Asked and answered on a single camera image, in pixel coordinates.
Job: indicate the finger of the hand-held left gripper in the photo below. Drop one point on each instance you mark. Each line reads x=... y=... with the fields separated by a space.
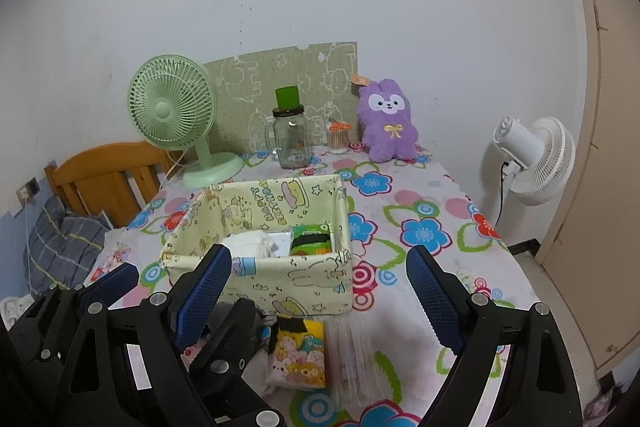
x=116 y=279
x=230 y=347

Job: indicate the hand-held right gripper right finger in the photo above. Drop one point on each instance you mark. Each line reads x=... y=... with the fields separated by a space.
x=435 y=302

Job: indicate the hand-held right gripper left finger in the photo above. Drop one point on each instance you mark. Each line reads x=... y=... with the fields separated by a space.
x=205 y=297

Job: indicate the yellow cartoon packet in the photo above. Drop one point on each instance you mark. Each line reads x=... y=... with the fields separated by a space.
x=297 y=352

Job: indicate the yellow printed fabric basket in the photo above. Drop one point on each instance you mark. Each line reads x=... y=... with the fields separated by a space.
x=300 y=282

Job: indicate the clear plastic bag stack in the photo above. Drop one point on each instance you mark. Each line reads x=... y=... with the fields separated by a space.
x=352 y=357

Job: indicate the white crumpled cloth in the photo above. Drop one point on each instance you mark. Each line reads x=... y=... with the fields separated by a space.
x=11 y=309

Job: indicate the grey plaid pillow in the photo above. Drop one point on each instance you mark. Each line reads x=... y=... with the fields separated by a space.
x=60 y=242

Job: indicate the white tissue pack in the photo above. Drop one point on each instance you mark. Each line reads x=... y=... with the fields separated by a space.
x=250 y=244

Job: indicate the wooden bed headboard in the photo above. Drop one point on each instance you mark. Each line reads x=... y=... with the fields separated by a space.
x=95 y=179

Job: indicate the green black packet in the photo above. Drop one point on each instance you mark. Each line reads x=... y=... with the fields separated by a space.
x=310 y=241

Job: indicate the purple plush bunny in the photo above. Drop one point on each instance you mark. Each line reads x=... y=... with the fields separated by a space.
x=389 y=132

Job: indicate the green desk fan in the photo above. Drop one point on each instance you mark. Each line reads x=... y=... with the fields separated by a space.
x=162 y=109

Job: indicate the white standing fan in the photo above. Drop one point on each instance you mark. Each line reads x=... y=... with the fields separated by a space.
x=542 y=162

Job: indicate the glass mug jar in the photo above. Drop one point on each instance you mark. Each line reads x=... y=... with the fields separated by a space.
x=292 y=142

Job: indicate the cotton swab jar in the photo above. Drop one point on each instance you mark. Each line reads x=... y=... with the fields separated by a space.
x=338 y=142

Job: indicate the green plastic cup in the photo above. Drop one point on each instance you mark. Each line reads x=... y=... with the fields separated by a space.
x=287 y=98

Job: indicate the beige wooden door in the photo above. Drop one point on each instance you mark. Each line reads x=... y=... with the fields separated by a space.
x=610 y=157

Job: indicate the printed cardboard panel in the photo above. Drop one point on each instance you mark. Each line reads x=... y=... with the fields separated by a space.
x=280 y=67

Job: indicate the wall socket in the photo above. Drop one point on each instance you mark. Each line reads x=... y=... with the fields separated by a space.
x=27 y=191

